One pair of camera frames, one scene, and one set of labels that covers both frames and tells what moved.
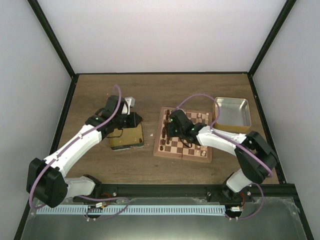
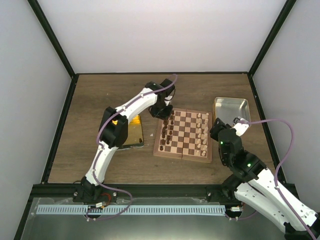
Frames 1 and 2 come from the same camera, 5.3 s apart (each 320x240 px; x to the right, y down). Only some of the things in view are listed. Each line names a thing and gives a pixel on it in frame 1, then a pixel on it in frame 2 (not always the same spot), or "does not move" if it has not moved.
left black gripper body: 122,124 to 158,109
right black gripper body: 170,133 to 214,135
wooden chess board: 174,147 does not move
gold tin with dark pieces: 128,138 does not move
